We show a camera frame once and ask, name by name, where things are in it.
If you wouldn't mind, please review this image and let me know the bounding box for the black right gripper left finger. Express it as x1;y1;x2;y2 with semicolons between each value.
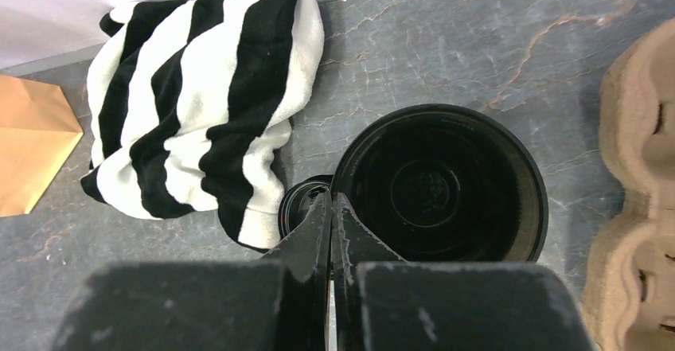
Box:
53;190;332;350

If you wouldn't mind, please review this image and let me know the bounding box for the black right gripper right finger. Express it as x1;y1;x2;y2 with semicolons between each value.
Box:
331;193;595;350

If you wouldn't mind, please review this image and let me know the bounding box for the stack of black lids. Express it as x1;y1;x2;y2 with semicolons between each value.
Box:
278;174;333;238

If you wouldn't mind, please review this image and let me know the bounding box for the stack of black cups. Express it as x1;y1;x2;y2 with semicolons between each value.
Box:
331;103;548;262

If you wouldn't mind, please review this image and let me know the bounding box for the black white striped towel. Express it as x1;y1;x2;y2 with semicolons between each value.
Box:
80;0;324;252

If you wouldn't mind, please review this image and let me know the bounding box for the brown cardboard cup carrier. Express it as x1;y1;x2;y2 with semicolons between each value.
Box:
581;20;674;350

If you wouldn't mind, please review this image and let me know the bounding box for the brown paper bag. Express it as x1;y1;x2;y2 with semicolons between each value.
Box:
1;75;83;217

